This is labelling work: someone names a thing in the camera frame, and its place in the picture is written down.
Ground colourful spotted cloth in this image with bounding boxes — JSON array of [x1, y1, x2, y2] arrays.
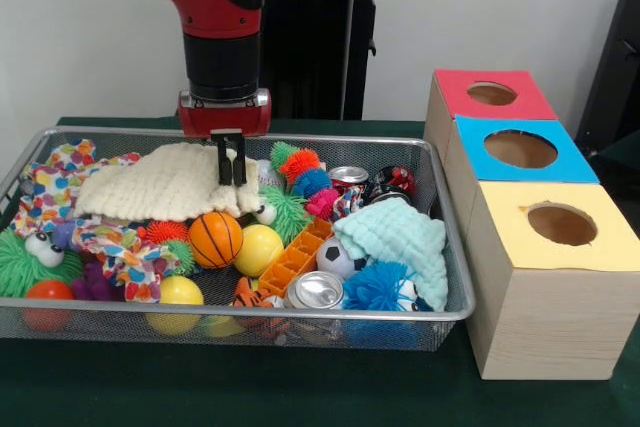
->
[[9, 138, 144, 238]]

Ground multicolour spiky caterpillar toy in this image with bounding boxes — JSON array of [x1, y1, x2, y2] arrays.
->
[[269, 140, 335, 221]]

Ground black and white soccer ball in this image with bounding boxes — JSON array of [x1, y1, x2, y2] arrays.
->
[[315, 235, 370, 281]]

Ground silver wire mesh bin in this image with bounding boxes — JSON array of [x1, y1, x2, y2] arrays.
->
[[0, 125, 476, 353]]

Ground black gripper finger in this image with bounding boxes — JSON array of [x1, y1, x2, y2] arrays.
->
[[217, 136, 234, 186], [233, 136, 248, 185]]

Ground silver drink can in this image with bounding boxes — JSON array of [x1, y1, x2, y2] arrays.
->
[[283, 270, 346, 310]]

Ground mint waffle cloth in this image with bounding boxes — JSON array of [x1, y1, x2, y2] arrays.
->
[[332, 196, 450, 312]]

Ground yellow tennis ball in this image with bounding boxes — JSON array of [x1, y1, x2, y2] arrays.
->
[[233, 224, 285, 278]]

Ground dark green table cloth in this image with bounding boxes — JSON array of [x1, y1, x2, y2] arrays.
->
[[0, 116, 640, 427], [597, 130, 640, 183]]

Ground black upright panel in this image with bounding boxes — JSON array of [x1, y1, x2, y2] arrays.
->
[[574, 0, 640, 148]]

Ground cream waffle cloth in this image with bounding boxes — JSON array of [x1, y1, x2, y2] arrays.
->
[[73, 141, 262, 222]]

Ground blue fuzzy toy with eyes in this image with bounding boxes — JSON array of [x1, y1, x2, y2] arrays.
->
[[342, 260, 434, 313]]

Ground wooden box with three holes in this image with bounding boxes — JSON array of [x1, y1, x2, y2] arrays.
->
[[423, 68, 640, 381]]

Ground green fuzzy toy with eyes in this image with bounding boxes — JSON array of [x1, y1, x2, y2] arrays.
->
[[0, 227, 84, 298]]

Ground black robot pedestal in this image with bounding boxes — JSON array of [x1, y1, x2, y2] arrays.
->
[[262, 0, 401, 121]]

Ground orange toy basketball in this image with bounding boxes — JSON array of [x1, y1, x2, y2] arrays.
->
[[188, 210, 245, 270]]

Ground orange plastic compartment tray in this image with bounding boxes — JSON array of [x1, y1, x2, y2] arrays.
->
[[258, 216, 335, 298]]

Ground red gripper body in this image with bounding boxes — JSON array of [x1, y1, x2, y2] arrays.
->
[[177, 88, 273, 140]]

